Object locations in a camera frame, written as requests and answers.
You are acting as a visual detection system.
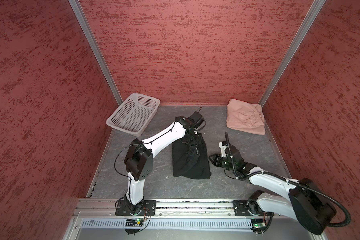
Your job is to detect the aluminium right corner post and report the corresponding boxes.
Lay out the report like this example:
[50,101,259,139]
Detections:
[259,0,326,107]

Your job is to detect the green circuit board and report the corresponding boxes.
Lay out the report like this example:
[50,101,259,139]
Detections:
[251,219,267,232]
[125,219,144,228]

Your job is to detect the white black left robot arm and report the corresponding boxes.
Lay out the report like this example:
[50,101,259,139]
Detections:
[124,112,209,216]

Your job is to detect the right green circuit board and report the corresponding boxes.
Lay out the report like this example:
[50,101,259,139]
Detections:
[251,219,267,232]

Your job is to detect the white slotted cable duct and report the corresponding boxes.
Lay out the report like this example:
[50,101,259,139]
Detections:
[81,218,252,231]

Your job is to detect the left green circuit board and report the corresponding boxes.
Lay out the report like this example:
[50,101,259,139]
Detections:
[125,219,144,228]

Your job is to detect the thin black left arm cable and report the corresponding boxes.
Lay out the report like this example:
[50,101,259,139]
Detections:
[113,143,145,181]

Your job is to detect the aluminium left corner post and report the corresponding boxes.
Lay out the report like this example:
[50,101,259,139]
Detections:
[69,0,123,105]

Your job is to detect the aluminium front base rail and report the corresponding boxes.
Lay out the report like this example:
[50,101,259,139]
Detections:
[71,197,319,218]

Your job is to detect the black corrugated right cable conduit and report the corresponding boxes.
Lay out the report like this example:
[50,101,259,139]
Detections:
[224,131,352,228]

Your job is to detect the black shorts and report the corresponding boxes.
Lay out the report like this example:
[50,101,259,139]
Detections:
[172,134,212,180]

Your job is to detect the aluminium corner post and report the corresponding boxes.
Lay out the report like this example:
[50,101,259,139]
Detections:
[259,0,326,107]
[69,0,123,105]

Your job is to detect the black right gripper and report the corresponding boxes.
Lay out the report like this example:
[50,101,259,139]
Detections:
[208,153,237,171]

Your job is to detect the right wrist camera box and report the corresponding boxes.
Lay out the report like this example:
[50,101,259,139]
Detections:
[219,141,243,161]

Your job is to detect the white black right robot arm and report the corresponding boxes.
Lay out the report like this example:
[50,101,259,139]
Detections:
[209,154,337,235]

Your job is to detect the white perforated plastic basket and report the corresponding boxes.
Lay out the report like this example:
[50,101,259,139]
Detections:
[106,93,161,137]

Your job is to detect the pink drawstring shorts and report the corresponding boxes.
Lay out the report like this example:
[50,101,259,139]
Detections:
[226,99,266,136]

